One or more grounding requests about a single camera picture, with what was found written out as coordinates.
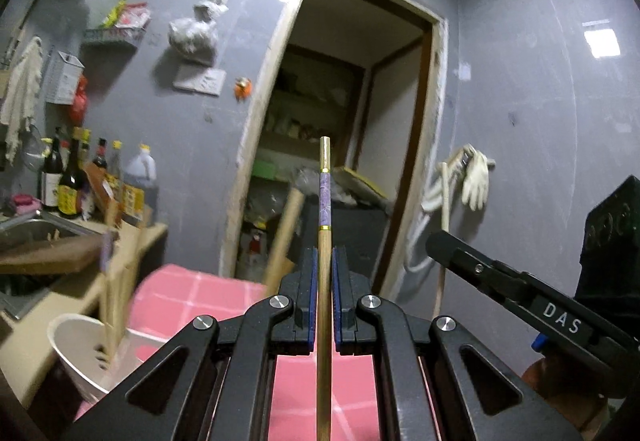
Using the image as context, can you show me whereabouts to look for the white plastic utensil caddy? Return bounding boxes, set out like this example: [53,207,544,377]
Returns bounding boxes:
[47,313,166,404]

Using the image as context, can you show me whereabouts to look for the steel sink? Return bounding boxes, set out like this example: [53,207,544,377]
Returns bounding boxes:
[1,210,98,321]

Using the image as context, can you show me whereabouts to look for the dark soy sauce bottle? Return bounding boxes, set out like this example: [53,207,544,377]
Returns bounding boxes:
[58,127,87,218]

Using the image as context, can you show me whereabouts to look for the dark wine bottle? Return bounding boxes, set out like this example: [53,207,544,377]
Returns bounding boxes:
[40,127,64,210]

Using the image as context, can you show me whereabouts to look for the white metal wall box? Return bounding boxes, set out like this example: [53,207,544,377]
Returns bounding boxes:
[44,51,85,105]

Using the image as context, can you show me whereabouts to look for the white rubber gloves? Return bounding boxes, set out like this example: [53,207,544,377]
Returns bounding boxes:
[440,144,496,212]

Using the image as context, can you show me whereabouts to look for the red plastic bag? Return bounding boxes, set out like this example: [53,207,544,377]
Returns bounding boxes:
[67,74,88,126]

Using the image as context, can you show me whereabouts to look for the black cabinet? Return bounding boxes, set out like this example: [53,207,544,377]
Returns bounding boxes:
[298,196,387,279]

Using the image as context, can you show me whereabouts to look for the large oil jug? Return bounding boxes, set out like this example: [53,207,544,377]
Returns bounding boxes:
[122,144,158,225]

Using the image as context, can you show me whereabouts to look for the plain wooden chopstick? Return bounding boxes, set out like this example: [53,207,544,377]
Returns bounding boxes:
[264,187,305,297]
[100,198,118,361]
[113,205,152,349]

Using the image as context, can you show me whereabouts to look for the orange wall hook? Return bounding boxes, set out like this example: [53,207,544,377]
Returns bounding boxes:
[234,77,253,101]

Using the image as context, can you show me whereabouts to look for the white hose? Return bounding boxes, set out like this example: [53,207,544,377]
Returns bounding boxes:
[404,170,459,274]

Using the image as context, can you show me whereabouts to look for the hanging plastic bag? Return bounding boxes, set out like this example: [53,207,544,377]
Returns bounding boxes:
[168,0,229,66]

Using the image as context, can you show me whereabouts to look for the wooden door frame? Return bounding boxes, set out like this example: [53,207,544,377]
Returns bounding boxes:
[218,0,449,297]

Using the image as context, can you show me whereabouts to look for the grey wall shelf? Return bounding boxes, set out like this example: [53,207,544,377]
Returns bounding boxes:
[82,26,145,48]

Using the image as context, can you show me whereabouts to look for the pink checkered tablecloth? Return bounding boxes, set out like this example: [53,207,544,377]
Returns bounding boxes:
[74,262,381,441]

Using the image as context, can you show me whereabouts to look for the person right hand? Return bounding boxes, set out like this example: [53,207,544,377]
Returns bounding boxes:
[522,357,610,440]

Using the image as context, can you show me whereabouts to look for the hanging white towel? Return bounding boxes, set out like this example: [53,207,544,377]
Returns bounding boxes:
[1,36,43,165]

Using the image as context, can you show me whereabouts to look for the wooden cutting board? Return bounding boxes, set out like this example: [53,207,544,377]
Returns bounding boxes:
[1,231,119,275]

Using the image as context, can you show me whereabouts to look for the wall switch panel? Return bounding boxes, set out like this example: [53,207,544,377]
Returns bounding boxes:
[172,64,227,97]

